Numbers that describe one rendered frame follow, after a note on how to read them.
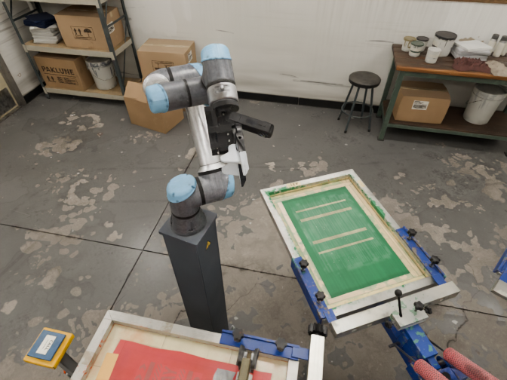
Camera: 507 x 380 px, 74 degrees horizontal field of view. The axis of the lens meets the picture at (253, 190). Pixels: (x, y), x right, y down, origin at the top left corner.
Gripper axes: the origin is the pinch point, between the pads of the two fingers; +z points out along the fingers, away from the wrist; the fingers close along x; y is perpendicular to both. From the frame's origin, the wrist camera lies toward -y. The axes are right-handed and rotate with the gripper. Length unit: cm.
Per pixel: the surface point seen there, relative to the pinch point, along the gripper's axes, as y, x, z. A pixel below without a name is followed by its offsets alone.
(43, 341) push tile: 84, -63, 38
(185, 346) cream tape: 30, -60, 50
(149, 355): 44, -59, 50
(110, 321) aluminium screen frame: 58, -64, 36
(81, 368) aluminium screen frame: 67, -54, 48
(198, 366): 26, -55, 57
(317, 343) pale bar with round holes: -19, -48, 55
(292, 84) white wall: -105, -318, -168
